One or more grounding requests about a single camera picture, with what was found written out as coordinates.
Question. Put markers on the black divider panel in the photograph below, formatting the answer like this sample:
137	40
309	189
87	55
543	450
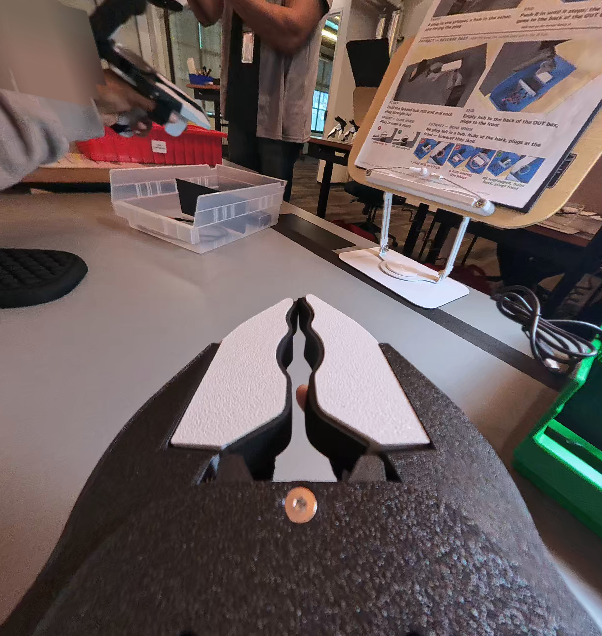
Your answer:
194	196

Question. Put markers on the spare gripper on table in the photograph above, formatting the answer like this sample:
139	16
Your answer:
336	128
352	131

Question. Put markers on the green plastic bin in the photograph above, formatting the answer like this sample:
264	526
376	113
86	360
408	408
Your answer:
574	447

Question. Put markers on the red plastic bin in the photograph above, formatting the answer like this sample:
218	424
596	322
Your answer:
151	146

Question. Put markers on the printed instruction sheet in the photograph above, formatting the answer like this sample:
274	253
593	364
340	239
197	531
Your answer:
479	114

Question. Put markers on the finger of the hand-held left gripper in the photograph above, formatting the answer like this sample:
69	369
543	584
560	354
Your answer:
186	102
175	126

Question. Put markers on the clear plastic divided bin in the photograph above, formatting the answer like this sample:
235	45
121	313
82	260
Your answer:
196	208

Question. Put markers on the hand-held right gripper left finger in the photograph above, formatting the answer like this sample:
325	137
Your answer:
241	377

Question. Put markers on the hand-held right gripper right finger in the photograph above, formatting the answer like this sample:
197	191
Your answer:
355	377

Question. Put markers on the person's left hand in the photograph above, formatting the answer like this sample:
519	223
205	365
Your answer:
122	102

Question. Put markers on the small blue container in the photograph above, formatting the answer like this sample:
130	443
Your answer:
201	79

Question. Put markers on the dark wooden side table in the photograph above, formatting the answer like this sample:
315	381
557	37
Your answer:
330	149

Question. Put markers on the white document stand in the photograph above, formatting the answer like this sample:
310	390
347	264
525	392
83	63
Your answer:
410	278

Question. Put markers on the black textured pad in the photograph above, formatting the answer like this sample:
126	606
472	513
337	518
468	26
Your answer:
22	276

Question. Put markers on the person's left forearm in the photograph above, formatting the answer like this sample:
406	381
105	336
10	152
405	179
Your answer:
27	139

